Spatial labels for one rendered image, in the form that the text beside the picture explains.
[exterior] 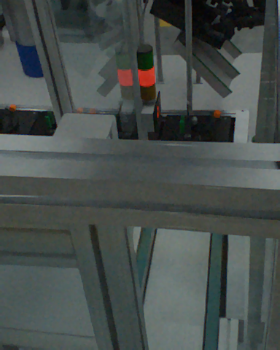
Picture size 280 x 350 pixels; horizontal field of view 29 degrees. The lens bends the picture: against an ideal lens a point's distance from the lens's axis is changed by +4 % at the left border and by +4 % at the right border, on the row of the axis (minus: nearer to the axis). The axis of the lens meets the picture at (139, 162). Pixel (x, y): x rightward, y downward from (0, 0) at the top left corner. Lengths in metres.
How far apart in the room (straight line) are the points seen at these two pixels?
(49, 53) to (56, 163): 0.65
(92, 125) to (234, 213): 0.35
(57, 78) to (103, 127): 0.36
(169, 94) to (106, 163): 2.11
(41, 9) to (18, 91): 1.67
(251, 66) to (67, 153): 2.26
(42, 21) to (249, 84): 1.60
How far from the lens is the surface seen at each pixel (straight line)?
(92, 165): 0.25
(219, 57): 2.14
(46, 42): 0.89
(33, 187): 0.25
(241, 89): 2.35
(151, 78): 1.56
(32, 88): 2.52
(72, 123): 0.58
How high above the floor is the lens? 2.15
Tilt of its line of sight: 40 degrees down
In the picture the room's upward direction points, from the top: 7 degrees counter-clockwise
